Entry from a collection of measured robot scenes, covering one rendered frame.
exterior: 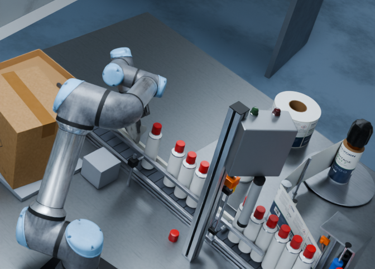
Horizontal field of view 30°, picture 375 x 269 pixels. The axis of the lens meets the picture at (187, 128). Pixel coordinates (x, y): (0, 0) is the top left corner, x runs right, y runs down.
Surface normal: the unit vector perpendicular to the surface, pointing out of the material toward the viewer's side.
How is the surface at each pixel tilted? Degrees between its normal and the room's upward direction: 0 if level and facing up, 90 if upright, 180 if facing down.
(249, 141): 90
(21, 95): 0
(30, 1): 90
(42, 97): 0
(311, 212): 0
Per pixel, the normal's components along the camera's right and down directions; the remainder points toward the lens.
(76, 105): -0.08, 0.10
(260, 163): 0.21, 0.66
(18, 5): 0.83, 0.48
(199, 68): 0.22, -0.75
